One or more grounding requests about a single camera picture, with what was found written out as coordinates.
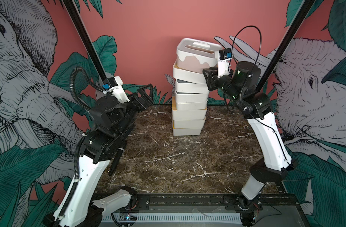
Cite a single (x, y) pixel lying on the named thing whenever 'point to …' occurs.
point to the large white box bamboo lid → (188, 123)
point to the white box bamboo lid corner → (193, 110)
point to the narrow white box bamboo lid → (191, 106)
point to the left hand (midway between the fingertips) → (145, 87)
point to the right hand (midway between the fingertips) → (206, 66)
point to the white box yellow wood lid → (187, 129)
